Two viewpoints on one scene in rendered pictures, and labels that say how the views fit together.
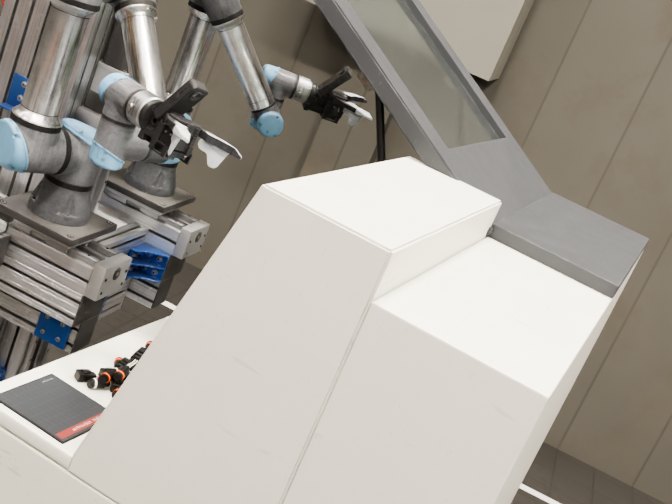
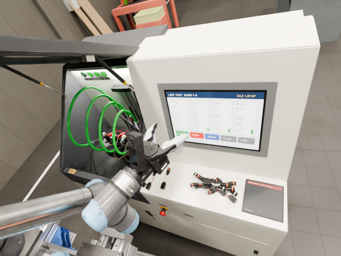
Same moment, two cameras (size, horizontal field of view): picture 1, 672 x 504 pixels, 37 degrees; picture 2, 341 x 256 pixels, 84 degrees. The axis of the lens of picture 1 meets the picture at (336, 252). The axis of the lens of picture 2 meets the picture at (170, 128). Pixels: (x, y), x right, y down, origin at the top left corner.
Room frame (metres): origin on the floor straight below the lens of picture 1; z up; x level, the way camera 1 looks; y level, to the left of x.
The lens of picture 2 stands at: (1.74, 0.70, 1.89)
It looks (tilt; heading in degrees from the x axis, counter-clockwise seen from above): 45 degrees down; 290
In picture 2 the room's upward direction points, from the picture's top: 22 degrees counter-clockwise
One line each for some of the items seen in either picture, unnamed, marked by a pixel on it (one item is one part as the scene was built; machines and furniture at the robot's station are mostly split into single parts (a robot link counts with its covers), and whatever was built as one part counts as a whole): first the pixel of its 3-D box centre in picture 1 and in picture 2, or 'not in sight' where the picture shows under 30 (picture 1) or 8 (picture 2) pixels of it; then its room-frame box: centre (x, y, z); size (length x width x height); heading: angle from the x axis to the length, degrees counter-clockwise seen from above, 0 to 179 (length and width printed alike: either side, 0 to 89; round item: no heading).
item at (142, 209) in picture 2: not in sight; (128, 208); (2.53, 0.18, 0.44); 0.65 x 0.02 x 0.68; 163
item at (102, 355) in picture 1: (133, 377); (206, 187); (1.83, 0.28, 0.96); 0.70 x 0.22 x 0.03; 163
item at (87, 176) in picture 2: not in sight; (103, 183); (2.52, 0.16, 0.87); 0.62 x 0.04 x 0.16; 163
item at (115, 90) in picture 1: (125, 98); (106, 205); (2.06, 0.53, 1.43); 0.11 x 0.08 x 0.09; 54
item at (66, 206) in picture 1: (64, 194); not in sight; (2.32, 0.67, 1.09); 0.15 x 0.15 x 0.10
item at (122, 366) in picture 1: (130, 364); (213, 185); (1.79, 0.28, 1.01); 0.23 x 0.11 x 0.06; 163
